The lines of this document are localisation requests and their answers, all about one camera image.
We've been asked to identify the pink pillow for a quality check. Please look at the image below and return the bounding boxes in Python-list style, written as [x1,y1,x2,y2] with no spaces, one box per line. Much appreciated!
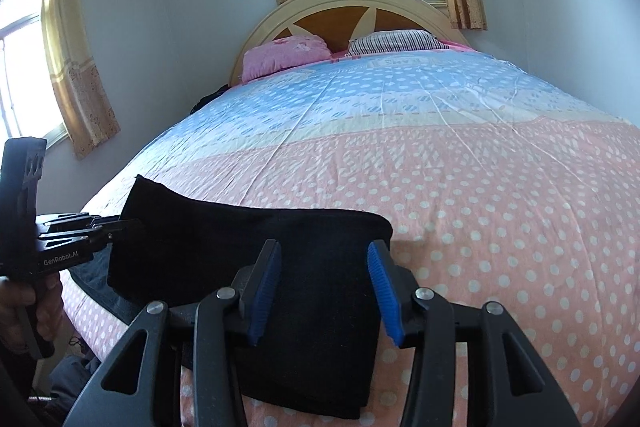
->
[241,35,332,82]

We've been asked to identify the dark blue jeans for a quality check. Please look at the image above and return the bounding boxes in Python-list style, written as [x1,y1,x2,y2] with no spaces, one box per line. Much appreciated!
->
[67,252,133,323]

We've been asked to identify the large side window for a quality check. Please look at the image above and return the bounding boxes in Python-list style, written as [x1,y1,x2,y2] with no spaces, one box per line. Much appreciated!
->
[0,0,68,152]

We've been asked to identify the striped pillow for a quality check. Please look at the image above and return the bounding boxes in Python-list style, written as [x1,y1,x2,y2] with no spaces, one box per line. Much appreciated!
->
[346,29,446,56]

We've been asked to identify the arched wooden headboard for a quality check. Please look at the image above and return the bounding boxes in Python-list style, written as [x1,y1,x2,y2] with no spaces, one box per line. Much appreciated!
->
[229,0,468,86]

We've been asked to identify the person's grey clothing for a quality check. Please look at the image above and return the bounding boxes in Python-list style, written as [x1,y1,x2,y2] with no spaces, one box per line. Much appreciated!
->
[30,347,106,413]

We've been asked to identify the polka dot bed sheet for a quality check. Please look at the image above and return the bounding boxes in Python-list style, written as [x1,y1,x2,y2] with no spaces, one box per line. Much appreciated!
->
[65,44,640,427]

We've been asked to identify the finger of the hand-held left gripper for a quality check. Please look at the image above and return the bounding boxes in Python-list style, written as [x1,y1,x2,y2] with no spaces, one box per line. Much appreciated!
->
[37,229,132,258]
[36,213,146,233]

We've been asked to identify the person's left hand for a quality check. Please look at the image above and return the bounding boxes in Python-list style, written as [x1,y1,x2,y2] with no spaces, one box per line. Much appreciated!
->
[0,274,65,350]

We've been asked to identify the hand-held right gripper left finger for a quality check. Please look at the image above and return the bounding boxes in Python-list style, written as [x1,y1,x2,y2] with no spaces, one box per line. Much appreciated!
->
[65,239,283,427]

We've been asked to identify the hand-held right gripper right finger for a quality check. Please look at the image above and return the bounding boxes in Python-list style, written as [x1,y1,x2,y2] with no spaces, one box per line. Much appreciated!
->
[366,239,581,427]

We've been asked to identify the wide yellow patterned curtain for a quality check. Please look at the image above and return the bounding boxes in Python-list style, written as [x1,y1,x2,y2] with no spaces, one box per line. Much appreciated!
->
[41,0,121,160]

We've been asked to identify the black pants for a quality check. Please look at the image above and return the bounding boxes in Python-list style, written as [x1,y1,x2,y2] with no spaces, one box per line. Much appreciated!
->
[107,174,393,420]

